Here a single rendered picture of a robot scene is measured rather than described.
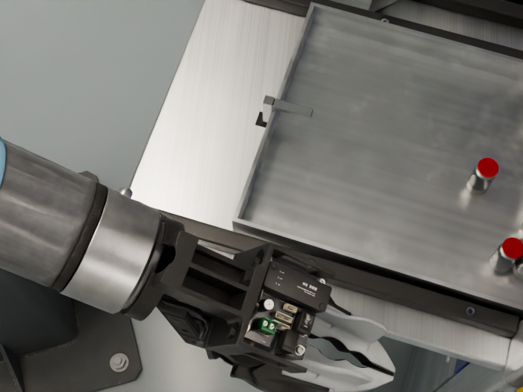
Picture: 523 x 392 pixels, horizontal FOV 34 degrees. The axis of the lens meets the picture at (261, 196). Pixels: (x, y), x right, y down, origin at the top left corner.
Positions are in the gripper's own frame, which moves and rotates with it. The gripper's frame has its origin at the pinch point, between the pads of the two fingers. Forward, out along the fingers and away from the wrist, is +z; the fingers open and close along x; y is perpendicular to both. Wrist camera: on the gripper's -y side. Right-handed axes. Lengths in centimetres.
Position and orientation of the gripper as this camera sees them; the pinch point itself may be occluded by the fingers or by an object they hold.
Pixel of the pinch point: (373, 369)
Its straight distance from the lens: 66.3
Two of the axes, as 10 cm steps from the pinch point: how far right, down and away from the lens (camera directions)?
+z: 8.6, 4.1, 3.0
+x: 3.1, -8.9, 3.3
